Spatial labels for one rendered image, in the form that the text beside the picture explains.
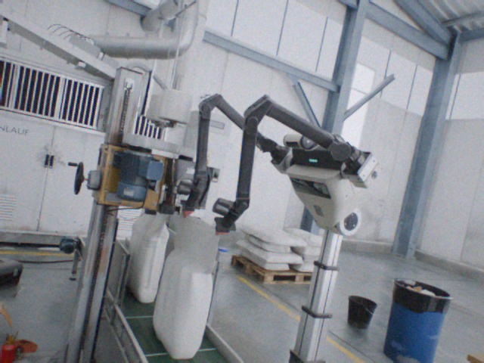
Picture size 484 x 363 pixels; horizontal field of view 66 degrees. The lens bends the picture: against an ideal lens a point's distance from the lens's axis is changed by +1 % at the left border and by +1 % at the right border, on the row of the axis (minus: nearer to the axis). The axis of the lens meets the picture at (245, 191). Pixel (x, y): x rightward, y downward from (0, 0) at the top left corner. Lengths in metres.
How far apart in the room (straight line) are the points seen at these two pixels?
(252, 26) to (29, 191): 4.66
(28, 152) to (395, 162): 7.98
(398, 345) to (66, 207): 3.78
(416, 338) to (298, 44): 5.86
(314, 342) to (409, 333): 1.60
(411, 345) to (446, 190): 7.02
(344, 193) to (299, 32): 6.38
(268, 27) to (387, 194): 5.00
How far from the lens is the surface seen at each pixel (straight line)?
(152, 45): 4.69
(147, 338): 2.18
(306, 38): 8.06
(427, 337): 3.64
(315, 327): 2.09
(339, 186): 1.76
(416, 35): 10.07
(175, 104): 1.99
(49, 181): 4.82
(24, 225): 4.91
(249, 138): 1.47
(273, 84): 7.43
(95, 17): 6.36
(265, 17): 7.55
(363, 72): 9.03
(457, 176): 10.23
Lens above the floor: 1.34
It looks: 3 degrees down
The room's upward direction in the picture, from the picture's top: 11 degrees clockwise
